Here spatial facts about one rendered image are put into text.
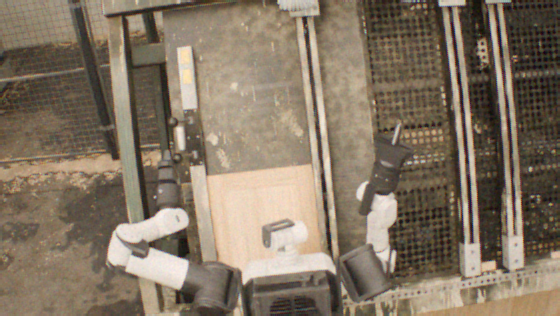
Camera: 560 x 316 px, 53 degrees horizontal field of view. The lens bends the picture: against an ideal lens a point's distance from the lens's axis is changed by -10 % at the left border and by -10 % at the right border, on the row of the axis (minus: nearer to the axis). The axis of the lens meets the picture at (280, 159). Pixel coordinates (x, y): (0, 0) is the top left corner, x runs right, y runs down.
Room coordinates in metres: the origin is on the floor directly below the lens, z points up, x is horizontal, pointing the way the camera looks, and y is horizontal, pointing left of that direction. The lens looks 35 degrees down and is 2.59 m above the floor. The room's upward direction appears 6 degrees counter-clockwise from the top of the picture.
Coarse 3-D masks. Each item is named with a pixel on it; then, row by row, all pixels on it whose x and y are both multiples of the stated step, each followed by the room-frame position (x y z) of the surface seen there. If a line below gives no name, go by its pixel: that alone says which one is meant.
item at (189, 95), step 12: (180, 48) 1.98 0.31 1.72; (180, 60) 1.96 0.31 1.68; (192, 60) 1.96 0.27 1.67; (180, 72) 1.94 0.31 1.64; (192, 72) 1.94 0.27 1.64; (192, 84) 1.91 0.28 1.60; (192, 96) 1.89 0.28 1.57; (192, 108) 1.87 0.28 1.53; (192, 168) 1.77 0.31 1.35; (204, 168) 1.77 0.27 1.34; (192, 180) 1.75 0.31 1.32; (204, 180) 1.74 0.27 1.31; (204, 192) 1.72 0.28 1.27; (204, 204) 1.70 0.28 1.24; (204, 216) 1.68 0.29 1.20; (204, 228) 1.66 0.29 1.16; (204, 240) 1.64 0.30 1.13; (204, 252) 1.61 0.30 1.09; (216, 252) 1.62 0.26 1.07
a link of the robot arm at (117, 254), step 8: (136, 224) 1.38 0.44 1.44; (144, 224) 1.39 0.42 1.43; (152, 224) 1.41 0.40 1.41; (144, 232) 1.36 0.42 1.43; (152, 232) 1.38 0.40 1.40; (112, 240) 1.29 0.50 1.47; (152, 240) 1.38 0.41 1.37; (112, 248) 1.26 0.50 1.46; (120, 248) 1.25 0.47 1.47; (112, 256) 1.25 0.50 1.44; (120, 256) 1.24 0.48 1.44; (128, 256) 1.25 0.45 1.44; (112, 264) 1.24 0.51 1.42; (120, 264) 1.24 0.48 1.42
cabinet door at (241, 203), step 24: (288, 168) 1.77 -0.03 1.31; (216, 192) 1.74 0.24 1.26; (240, 192) 1.74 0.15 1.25; (264, 192) 1.73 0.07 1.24; (288, 192) 1.73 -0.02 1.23; (312, 192) 1.72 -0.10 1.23; (216, 216) 1.69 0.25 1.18; (240, 216) 1.69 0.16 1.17; (264, 216) 1.69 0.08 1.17; (288, 216) 1.69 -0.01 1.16; (312, 216) 1.68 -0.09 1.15; (216, 240) 1.65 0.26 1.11; (240, 240) 1.65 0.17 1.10; (312, 240) 1.63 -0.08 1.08; (240, 264) 1.60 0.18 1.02
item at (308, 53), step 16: (304, 0) 1.88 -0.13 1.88; (304, 16) 1.97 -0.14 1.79; (304, 32) 1.96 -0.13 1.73; (304, 48) 1.93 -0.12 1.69; (304, 64) 1.90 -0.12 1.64; (304, 80) 1.87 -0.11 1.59; (320, 80) 1.87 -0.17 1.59; (304, 96) 1.89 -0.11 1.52; (320, 96) 1.84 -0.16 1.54; (320, 112) 1.82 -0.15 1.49; (320, 128) 1.79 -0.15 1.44; (320, 144) 1.79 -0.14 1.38; (320, 160) 1.76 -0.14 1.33; (320, 176) 1.73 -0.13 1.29; (320, 192) 1.68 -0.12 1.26; (320, 208) 1.65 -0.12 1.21; (320, 224) 1.62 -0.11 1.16; (320, 240) 1.61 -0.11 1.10; (336, 240) 1.59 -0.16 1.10; (336, 256) 1.56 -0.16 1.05
